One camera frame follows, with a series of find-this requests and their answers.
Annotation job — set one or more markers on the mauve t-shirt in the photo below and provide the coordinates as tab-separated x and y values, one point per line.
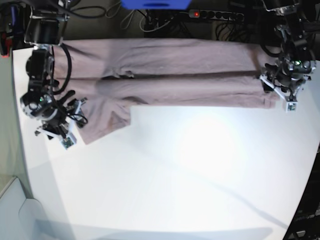
117	74

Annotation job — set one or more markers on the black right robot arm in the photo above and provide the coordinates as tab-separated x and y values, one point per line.
47	23

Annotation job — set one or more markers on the black power strip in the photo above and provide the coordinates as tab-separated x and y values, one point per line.
216	15

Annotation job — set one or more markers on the blue box overhead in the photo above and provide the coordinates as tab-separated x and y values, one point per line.
155	4

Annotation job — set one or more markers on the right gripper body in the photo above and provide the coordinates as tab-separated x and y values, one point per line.
55	125

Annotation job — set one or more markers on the red and blue clamp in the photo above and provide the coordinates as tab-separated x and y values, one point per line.
9	28

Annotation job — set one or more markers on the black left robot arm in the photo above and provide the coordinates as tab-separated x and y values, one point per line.
296	60

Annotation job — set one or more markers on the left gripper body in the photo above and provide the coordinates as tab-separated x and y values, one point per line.
287	83

